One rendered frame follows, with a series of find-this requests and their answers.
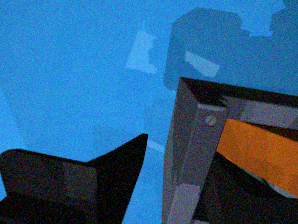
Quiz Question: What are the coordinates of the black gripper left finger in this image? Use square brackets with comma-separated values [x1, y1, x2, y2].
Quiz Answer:
[0, 133, 148, 224]

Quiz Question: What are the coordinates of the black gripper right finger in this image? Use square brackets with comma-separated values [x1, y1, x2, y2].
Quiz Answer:
[202, 151, 298, 224]

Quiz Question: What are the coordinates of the orange block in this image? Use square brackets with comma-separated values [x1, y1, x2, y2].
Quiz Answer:
[216, 119, 298, 198]

